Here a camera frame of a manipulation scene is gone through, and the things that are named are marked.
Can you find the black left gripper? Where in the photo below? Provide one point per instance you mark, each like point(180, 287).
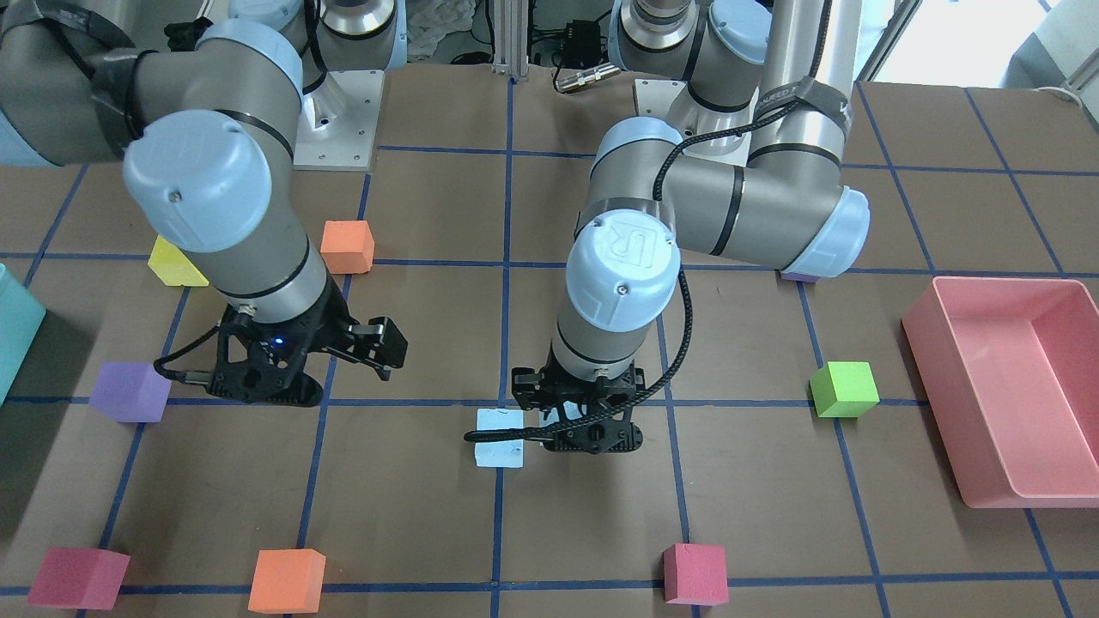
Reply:
point(525, 385)

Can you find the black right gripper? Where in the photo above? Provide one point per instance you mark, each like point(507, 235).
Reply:
point(328, 334)

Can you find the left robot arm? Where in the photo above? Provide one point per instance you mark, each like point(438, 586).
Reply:
point(745, 166)

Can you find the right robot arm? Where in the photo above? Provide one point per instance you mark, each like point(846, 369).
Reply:
point(206, 139)

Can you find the orange foam block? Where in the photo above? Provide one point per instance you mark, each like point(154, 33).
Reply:
point(287, 582)
point(347, 247)

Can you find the red foam block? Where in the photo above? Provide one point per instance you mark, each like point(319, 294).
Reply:
point(79, 578)
point(695, 574)

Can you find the yellow foam block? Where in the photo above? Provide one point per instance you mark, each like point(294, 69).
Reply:
point(173, 267)

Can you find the purple foam block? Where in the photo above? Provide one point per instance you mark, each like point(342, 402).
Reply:
point(793, 276)
point(130, 391)

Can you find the green foam block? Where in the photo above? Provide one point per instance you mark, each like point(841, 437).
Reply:
point(843, 389)

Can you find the teal plastic bin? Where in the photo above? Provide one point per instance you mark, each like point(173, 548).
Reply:
point(21, 317)

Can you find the pink plastic bin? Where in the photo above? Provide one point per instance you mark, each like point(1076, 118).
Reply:
point(1010, 367)

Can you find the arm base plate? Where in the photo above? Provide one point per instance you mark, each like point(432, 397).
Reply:
point(339, 123)
point(671, 101)

